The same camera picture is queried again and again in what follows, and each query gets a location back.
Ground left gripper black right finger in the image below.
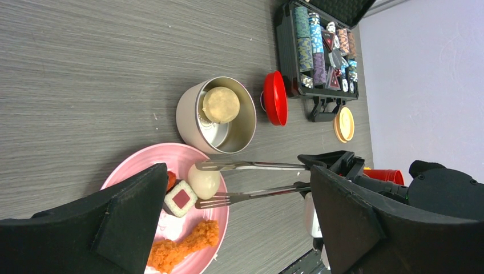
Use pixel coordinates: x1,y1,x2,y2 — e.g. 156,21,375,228
310,166,483,273

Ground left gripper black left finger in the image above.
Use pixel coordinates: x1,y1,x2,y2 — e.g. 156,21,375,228
1,163,168,273

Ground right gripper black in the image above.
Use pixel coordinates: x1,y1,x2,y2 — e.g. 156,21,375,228
297,150,483,221

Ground red plastic cup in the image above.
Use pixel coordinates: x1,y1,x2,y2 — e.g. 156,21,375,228
364,169,405,186

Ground sushi roll piece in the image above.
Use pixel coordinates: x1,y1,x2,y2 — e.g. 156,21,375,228
163,180,198,218

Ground white egg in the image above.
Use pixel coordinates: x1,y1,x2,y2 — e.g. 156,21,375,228
188,164,221,200

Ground metal serving tongs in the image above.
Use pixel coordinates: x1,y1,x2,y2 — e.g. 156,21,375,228
195,160,310,209

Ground beige round bun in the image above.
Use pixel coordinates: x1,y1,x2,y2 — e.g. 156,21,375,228
202,87,240,124

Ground round steel lunch box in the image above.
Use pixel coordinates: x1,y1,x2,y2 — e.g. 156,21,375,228
176,76,257,154

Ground fried chicken drumstick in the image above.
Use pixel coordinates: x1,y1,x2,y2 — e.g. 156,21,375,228
147,220,219,273

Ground red sausage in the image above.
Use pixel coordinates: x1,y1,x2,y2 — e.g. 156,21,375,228
166,171,177,192

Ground pink plate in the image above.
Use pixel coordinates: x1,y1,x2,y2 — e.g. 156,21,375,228
101,143,229,274

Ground beige round lid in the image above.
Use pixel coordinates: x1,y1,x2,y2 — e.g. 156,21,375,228
333,107,355,143

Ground red lid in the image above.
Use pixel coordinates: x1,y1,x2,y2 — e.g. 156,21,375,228
261,70,288,126

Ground black poker chip case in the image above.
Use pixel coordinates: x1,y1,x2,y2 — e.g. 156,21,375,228
273,0,375,122

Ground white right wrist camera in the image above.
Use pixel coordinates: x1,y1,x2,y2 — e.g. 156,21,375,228
304,192,322,239

